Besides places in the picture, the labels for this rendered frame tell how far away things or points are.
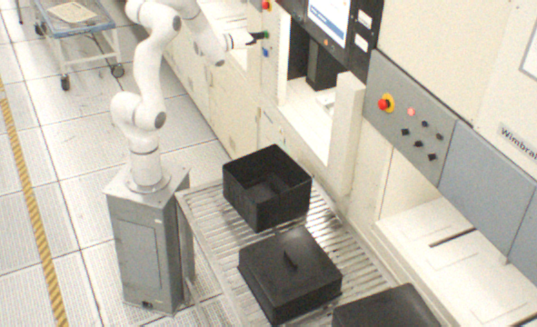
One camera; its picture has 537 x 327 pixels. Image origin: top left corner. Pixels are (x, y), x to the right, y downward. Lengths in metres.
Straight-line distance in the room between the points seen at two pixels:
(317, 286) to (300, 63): 1.34
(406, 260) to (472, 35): 0.94
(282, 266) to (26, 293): 1.59
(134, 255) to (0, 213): 1.16
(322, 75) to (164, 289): 1.29
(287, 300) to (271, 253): 0.21
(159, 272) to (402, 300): 1.31
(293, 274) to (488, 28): 1.08
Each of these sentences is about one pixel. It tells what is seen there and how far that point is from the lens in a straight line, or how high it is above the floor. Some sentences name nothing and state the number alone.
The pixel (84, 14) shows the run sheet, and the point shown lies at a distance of 4.72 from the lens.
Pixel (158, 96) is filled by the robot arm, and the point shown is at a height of 1.21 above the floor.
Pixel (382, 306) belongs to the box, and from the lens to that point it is 1.93.
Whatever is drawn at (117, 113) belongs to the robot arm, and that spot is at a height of 1.13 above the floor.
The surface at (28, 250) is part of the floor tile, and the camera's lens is 3.57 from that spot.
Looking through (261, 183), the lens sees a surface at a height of 0.77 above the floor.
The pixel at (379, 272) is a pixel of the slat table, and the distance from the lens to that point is 2.34.
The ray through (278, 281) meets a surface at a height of 0.86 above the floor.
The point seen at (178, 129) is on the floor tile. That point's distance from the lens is 4.19.
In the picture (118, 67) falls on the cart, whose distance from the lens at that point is 4.74.
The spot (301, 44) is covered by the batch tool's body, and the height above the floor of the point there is 1.07.
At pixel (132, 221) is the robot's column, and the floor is 0.62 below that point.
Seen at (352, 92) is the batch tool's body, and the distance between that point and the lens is 2.12.
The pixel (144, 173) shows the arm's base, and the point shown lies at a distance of 2.58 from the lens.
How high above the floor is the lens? 2.55
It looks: 38 degrees down
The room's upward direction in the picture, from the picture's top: 4 degrees clockwise
